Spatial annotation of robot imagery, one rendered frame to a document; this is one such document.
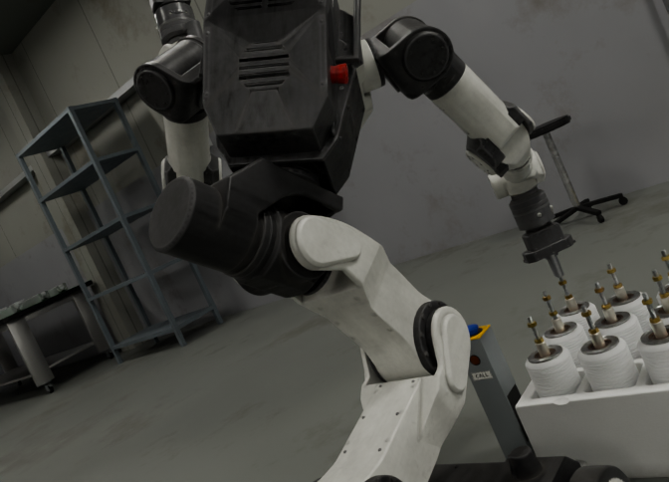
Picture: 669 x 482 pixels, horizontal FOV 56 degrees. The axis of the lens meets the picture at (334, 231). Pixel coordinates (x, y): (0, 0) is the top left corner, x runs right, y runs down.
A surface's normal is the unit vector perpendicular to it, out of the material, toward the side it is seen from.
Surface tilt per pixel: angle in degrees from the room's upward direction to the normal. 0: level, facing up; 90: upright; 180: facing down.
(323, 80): 73
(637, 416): 90
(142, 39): 90
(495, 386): 90
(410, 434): 90
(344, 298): 119
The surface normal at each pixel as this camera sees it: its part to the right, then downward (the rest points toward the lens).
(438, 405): 0.60, 0.12
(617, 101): -0.57, 0.33
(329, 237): 0.71, -0.27
